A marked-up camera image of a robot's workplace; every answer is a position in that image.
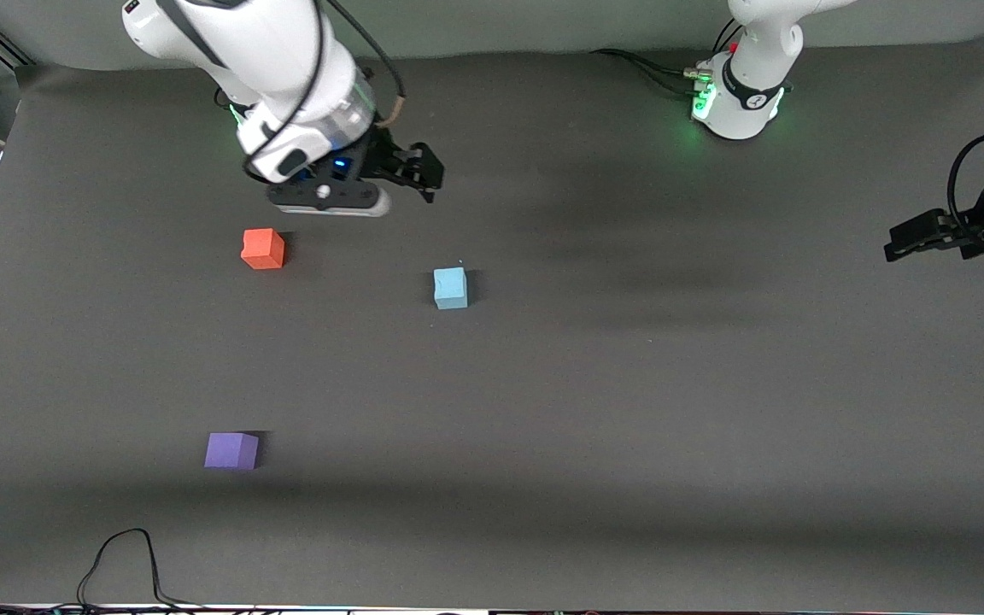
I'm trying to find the orange foam block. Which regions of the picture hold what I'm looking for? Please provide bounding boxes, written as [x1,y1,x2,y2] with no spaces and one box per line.
[241,228,286,271]

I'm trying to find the dark grey table mat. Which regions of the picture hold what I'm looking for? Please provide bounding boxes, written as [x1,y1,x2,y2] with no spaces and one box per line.
[0,32,984,612]

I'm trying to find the black left arm base cables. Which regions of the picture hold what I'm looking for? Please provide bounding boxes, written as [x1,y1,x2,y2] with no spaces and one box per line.
[590,17,742,99]

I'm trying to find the thin black looped cable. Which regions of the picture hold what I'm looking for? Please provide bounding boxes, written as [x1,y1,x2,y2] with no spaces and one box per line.
[76,528,207,612]

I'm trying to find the light blue foam block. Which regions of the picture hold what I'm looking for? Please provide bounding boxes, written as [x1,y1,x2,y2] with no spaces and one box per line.
[433,267,469,311]

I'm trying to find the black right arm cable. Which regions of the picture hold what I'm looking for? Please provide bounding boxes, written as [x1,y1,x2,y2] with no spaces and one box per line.
[240,0,408,182]

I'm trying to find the purple foam block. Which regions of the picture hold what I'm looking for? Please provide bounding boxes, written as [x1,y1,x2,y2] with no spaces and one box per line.
[204,432,261,471]

